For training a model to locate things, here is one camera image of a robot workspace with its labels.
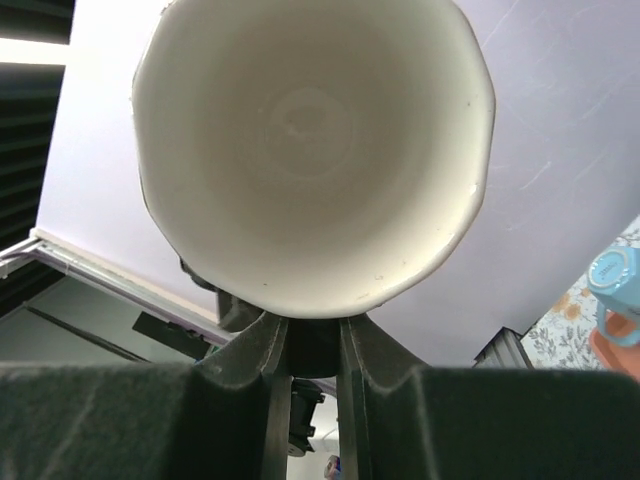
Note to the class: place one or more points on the dark teal faceted mug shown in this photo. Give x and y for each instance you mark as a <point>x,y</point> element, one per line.
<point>315,159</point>

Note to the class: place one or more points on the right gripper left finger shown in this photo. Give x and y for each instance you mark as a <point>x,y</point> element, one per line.
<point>226,417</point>

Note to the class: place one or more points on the salmon pink tray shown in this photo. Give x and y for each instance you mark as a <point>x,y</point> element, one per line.
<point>616,358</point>

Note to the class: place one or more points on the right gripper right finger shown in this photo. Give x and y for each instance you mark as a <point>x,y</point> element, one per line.
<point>402,419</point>

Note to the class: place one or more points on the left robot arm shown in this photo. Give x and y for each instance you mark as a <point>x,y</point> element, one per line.
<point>305,397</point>

